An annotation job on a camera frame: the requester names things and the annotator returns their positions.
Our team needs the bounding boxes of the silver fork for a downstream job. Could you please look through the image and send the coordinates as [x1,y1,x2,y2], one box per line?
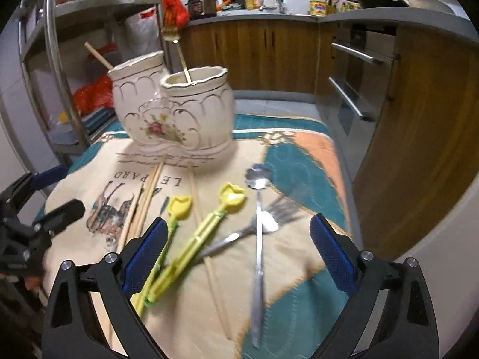
[200,194,305,258]

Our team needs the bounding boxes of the flat orange packet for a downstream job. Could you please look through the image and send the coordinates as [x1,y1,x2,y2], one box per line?
[90,43,117,57]

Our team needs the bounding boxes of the wooden kitchen cabinets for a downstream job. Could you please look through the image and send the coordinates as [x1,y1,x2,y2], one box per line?
[176,18,479,257]

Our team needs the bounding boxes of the printed quilted table mat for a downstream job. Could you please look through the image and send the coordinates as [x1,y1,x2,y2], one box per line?
[43,114,354,359]

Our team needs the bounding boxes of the stacked plastic containers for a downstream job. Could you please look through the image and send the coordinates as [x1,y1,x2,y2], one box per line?
[50,108,117,147]

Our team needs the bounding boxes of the plain silver spoon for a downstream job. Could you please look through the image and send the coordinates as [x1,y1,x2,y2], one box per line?
[250,211,281,348]

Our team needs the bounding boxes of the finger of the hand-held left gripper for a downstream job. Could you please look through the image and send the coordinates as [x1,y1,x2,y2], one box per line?
[0,165,69,210]
[32,199,86,237]

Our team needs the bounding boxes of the gold long-handled spoon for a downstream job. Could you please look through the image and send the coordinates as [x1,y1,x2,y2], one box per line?
[163,26,192,83]

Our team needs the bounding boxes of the silver flower-shaped spoon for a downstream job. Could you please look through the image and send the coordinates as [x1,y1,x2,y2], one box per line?
[245,164,271,273]

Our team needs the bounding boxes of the hanging red plastic bag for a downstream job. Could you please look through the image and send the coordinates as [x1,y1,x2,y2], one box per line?
[157,0,190,32]

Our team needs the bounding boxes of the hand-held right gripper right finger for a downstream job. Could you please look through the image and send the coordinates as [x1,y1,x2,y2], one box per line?
[309,213,439,359]

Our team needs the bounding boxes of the dark red rice cooker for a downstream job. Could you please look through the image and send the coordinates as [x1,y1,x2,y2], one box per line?
[186,0,218,20]

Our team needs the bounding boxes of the white plastic bag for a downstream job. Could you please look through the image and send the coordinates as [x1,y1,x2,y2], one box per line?
[125,13,162,62]

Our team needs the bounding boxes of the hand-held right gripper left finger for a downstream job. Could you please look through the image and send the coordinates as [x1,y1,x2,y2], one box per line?
[40,217,169,359]

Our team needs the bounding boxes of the built-in stainless oven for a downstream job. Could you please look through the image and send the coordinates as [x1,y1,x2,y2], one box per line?
[325,20,400,159]

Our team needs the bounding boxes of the large orange plastic bag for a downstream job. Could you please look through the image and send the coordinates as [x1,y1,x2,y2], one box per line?
[73,75,115,117]

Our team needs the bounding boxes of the grey kitchen countertop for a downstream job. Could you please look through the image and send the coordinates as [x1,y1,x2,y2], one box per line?
[187,0,479,36]

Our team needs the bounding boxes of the wooden chopstick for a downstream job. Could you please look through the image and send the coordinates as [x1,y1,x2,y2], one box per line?
[117,162,160,253]
[84,42,114,71]
[187,165,233,343]
[131,162,165,240]

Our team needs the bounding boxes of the yellow tulip-shaped utensil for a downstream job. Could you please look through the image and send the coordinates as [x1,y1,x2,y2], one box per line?
[132,195,193,315]
[144,183,246,305]

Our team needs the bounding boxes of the stainless steel storage rack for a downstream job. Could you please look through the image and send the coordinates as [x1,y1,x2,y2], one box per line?
[17,0,173,158]

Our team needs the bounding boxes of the cream floral ceramic utensil holder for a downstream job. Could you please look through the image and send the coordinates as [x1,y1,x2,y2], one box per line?
[108,50,236,158]

